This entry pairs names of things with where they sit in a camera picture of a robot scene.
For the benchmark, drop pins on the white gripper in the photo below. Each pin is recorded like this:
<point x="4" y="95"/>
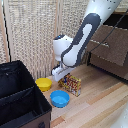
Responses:
<point x="61" y="73"/>

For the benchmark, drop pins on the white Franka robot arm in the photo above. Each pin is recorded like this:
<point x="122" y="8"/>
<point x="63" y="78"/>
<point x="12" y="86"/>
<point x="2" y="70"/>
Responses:
<point x="81" y="36"/>

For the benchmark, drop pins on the granola cereal box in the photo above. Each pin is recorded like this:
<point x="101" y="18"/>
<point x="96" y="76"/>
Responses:
<point x="73" y="86"/>

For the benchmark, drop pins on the blue plastic bowl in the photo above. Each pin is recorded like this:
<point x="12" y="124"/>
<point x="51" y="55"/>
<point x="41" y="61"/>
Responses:
<point x="60" y="99"/>

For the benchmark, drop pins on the yellow plastic bowl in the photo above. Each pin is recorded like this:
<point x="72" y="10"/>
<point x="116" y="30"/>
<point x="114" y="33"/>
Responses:
<point x="43" y="84"/>

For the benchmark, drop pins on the dark brown drawer cabinet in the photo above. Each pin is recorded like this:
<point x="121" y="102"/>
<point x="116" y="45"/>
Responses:
<point x="113" y="53"/>

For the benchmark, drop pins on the woven rattan folding screen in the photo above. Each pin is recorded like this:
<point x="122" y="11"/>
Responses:
<point x="30" y="33"/>

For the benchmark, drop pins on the black fabric storage box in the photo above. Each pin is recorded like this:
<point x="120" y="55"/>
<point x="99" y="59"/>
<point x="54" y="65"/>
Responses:
<point x="20" y="96"/>

